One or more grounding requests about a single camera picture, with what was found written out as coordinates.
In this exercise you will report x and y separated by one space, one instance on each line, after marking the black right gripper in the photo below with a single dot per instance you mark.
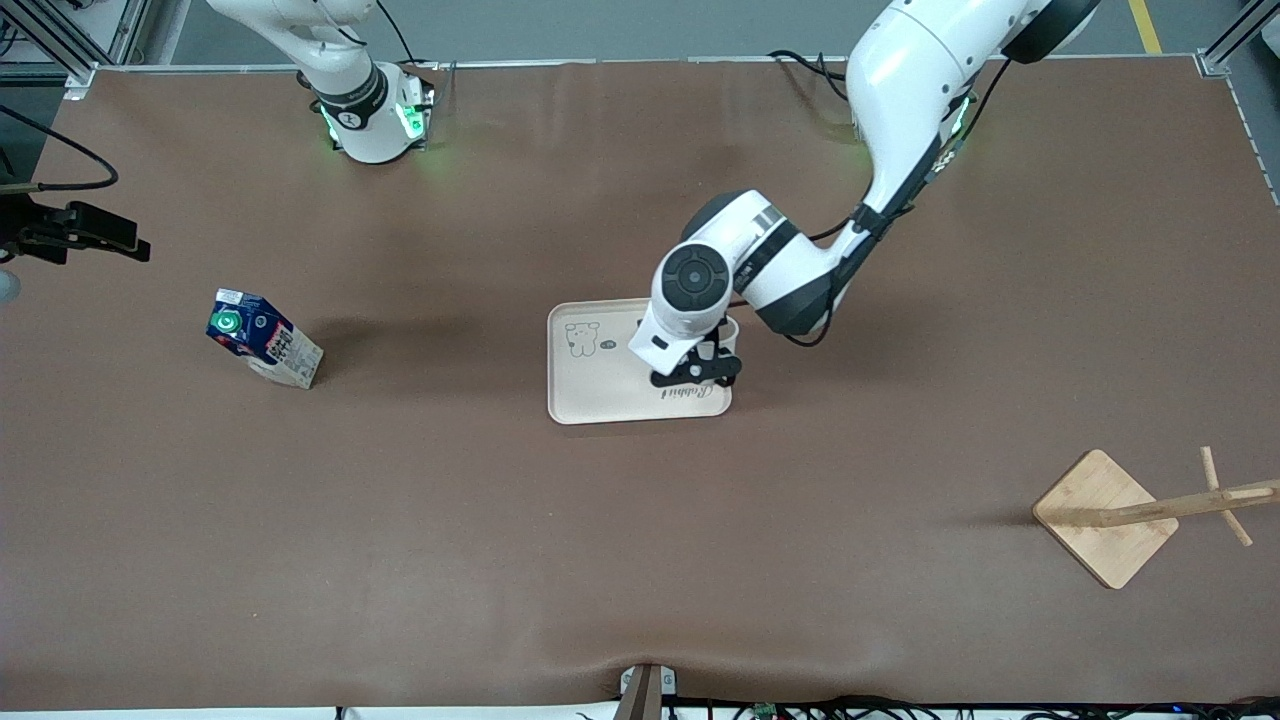
22 234

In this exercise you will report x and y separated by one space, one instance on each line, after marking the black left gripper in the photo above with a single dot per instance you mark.
723 321

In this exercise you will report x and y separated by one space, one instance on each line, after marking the blue milk carton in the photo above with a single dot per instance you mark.
265 340

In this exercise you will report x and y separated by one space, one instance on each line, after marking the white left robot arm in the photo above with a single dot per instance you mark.
900 70

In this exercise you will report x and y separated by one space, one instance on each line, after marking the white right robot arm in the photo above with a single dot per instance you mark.
345 55

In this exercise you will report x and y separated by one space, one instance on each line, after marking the beige rabbit print tray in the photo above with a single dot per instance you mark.
600 390

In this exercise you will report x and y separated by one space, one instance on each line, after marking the wooden cup stand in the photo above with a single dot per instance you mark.
1095 510

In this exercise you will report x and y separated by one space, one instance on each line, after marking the brown table cover mat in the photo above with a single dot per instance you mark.
640 560

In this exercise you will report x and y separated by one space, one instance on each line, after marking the metal table clamp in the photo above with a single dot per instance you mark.
640 695

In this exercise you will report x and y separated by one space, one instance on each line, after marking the small green circuit board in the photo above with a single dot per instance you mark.
767 711

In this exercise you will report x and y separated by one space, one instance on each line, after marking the aluminium frame post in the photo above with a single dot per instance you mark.
1215 62
75 70

